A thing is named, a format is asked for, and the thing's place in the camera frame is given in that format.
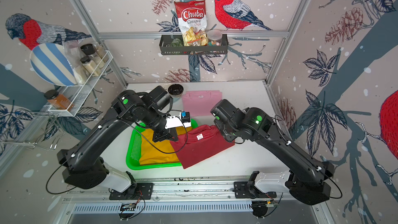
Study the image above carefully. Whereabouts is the dark red t-shirt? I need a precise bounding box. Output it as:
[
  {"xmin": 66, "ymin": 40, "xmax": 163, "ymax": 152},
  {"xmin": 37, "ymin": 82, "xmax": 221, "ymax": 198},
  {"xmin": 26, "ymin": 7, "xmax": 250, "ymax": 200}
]
[{"xmin": 170, "ymin": 125, "xmax": 234, "ymax": 169}]

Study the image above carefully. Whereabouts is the yellow t-shirt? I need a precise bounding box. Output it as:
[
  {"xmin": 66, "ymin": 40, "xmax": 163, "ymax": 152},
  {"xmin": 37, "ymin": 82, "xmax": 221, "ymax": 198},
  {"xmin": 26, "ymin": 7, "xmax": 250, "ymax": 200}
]
[{"xmin": 139, "ymin": 129, "xmax": 179, "ymax": 166}]

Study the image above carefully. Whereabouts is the green plastic basket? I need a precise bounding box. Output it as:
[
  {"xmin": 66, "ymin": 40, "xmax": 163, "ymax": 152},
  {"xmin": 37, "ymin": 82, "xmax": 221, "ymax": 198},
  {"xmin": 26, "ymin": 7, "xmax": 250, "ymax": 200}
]
[{"xmin": 125, "ymin": 123, "xmax": 182, "ymax": 171}]

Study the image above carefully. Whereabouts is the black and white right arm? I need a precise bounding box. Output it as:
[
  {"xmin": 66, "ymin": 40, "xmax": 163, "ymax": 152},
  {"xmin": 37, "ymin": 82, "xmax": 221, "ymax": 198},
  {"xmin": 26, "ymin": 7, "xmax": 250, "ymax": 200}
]
[{"xmin": 210, "ymin": 99, "xmax": 334, "ymax": 205}]

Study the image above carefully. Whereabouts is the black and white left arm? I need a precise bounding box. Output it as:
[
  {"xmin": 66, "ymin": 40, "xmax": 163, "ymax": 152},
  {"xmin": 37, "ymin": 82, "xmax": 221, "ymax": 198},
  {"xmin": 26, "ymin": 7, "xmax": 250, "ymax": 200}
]
[{"xmin": 57, "ymin": 86, "xmax": 178, "ymax": 194}]

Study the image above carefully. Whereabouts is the pink folded t-shirt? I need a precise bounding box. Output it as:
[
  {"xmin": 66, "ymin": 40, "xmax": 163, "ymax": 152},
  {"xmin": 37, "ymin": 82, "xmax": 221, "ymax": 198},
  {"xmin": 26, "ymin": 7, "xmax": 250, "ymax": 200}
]
[{"xmin": 181, "ymin": 90, "xmax": 222, "ymax": 117}]

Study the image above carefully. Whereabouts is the black bowl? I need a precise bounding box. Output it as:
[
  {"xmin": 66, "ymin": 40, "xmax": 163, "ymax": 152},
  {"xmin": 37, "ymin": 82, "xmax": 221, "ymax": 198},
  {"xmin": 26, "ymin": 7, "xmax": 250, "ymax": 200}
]
[{"xmin": 167, "ymin": 84, "xmax": 184, "ymax": 97}]

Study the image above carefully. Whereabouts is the green jar on shelf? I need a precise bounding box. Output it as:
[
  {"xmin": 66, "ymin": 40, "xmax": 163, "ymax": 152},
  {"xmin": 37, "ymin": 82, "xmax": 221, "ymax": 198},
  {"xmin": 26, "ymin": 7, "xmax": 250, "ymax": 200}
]
[{"xmin": 170, "ymin": 38, "xmax": 184, "ymax": 47}]

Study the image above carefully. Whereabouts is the clear candy container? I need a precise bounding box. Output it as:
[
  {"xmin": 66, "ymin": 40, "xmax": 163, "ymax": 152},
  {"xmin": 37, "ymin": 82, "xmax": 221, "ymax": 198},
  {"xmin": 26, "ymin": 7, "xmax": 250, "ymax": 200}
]
[{"xmin": 207, "ymin": 30, "xmax": 223, "ymax": 46}]

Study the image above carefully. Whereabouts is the black lid spice jar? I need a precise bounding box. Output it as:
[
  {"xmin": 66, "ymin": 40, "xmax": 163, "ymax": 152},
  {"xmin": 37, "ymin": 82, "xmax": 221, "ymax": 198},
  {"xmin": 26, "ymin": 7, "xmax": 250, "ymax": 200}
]
[
  {"xmin": 80, "ymin": 56, "xmax": 101, "ymax": 77},
  {"xmin": 80, "ymin": 44, "xmax": 105, "ymax": 68}
]

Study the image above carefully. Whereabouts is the red cassava chips bag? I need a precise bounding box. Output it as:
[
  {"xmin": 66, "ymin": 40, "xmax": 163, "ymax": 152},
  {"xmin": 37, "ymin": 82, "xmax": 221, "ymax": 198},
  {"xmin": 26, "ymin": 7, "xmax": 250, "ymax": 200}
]
[{"xmin": 174, "ymin": 1, "xmax": 208, "ymax": 46}]

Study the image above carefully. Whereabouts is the orange spice jar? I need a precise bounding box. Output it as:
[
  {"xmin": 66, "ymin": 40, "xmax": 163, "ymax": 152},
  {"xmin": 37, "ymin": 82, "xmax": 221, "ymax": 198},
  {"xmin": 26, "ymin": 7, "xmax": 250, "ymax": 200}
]
[{"xmin": 44, "ymin": 89, "xmax": 74, "ymax": 111}]

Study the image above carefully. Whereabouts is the blue striped plate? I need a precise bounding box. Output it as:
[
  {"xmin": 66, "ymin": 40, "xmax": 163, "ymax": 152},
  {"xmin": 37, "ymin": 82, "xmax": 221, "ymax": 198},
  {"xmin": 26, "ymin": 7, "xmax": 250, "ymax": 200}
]
[{"xmin": 30, "ymin": 43, "xmax": 77, "ymax": 87}]

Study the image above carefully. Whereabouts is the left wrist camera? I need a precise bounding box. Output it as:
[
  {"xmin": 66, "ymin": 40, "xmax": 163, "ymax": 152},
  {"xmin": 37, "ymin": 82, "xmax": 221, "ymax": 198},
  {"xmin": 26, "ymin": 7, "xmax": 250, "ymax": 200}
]
[{"xmin": 180, "ymin": 112, "xmax": 191, "ymax": 123}]

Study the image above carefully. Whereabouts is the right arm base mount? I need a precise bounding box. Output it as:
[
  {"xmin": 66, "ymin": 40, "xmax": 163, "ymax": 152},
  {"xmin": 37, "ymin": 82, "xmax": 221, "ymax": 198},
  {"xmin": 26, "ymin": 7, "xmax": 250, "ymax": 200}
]
[{"xmin": 233, "ymin": 181, "xmax": 277, "ymax": 199}]

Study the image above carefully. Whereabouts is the black wall shelf basket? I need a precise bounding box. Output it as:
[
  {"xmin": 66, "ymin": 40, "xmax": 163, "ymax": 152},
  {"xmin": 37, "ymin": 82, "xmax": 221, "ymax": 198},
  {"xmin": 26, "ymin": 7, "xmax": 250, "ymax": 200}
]
[{"xmin": 159, "ymin": 34, "xmax": 229, "ymax": 55}]

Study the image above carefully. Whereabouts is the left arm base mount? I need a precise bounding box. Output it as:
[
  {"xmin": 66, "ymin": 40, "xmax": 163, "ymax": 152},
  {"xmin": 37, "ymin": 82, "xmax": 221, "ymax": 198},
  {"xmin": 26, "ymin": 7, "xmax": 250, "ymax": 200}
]
[{"xmin": 109, "ymin": 183, "xmax": 154, "ymax": 201}]

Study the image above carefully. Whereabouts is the white wire spice rack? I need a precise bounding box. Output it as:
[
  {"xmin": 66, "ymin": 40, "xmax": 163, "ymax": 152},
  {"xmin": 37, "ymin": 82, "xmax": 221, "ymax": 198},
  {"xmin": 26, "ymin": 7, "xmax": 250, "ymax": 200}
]
[{"xmin": 46, "ymin": 49, "xmax": 114, "ymax": 117}]

